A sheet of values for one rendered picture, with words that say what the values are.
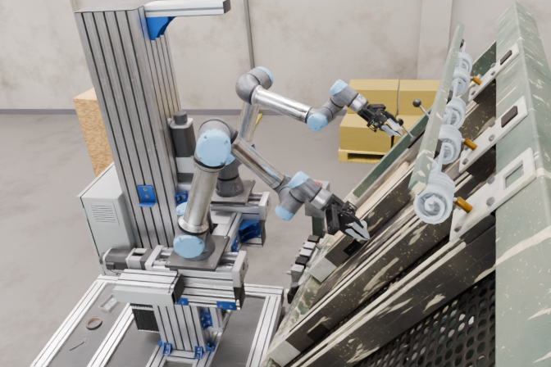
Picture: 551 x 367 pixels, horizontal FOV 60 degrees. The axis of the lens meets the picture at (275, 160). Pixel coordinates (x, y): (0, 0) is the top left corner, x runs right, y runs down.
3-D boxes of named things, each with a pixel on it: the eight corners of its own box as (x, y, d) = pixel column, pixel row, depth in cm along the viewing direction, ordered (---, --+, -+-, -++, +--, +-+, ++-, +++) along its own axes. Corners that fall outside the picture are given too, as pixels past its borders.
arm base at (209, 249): (175, 260, 200) (170, 241, 195) (188, 237, 213) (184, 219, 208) (208, 262, 197) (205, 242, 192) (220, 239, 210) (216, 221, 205)
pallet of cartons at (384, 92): (343, 133, 543) (342, 79, 512) (446, 133, 520) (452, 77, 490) (338, 165, 475) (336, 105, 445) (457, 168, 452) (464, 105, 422)
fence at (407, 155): (350, 218, 244) (343, 213, 244) (487, 79, 187) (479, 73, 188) (348, 223, 240) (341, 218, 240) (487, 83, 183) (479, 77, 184)
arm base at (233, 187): (211, 197, 242) (208, 179, 238) (220, 182, 255) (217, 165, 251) (239, 197, 239) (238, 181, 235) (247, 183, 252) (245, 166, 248)
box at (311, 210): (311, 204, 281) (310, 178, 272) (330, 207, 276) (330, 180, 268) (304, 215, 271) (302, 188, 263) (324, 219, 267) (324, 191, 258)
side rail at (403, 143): (370, 199, 264) (354, 188, 264) (526, 42, 199) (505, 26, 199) (367, 205, 259) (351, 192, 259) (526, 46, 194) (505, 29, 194)
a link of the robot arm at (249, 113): (220, 160, 249) (240, 69, 217) (236, 148, 261) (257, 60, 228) (239, 171, 246) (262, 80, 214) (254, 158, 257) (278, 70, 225)
